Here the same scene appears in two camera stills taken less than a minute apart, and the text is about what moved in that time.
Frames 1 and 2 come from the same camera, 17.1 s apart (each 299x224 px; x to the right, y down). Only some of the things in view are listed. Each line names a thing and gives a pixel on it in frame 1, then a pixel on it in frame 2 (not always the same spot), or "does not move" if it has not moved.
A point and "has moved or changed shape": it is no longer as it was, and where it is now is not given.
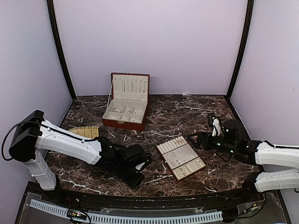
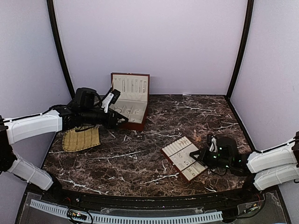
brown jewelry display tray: (180, 157) has moved or changed shape
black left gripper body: (123, 174) to (107, 123)
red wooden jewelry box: (129, 97) does not move
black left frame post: (52, 12) does not move
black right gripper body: (209, 145) to (210, 160)
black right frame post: (246, 31) does not move
